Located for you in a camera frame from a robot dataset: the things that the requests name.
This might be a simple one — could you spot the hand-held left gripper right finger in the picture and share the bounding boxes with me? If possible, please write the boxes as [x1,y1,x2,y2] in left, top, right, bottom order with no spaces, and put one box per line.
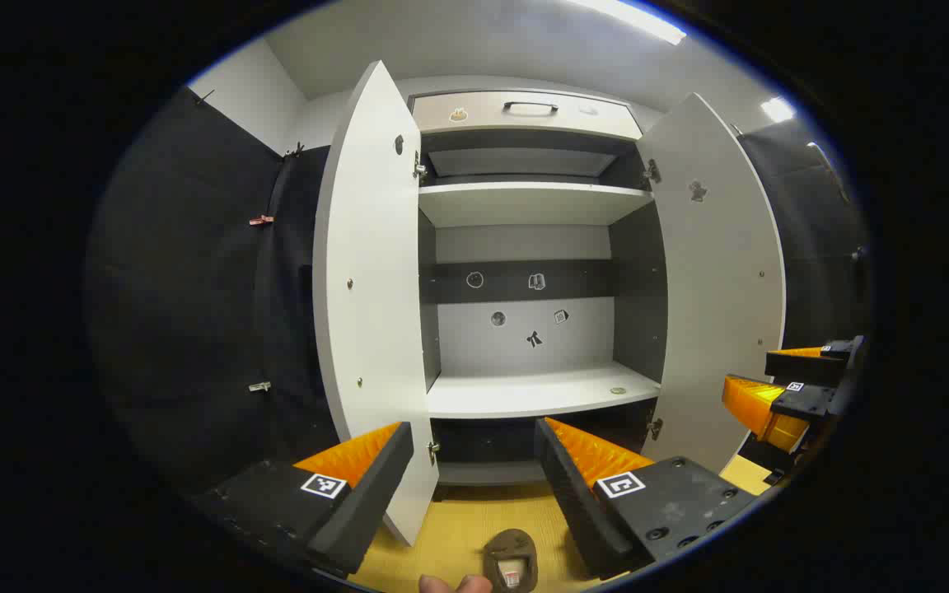
[534,417,760,581]

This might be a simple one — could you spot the brown fuzzy shoe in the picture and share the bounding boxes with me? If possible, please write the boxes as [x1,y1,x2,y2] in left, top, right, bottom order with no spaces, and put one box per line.
[483,529,540,591]

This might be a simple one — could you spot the long ceiling light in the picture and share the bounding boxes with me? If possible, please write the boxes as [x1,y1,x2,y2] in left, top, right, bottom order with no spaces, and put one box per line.
[565,0,688,46]

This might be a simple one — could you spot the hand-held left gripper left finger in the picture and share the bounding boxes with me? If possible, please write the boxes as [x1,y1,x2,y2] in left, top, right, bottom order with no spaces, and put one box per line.
[190,422,415,577]

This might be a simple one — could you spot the white shoe cabinet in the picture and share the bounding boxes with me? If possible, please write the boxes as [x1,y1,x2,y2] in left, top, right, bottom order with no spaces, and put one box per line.
[314,59,787,546]

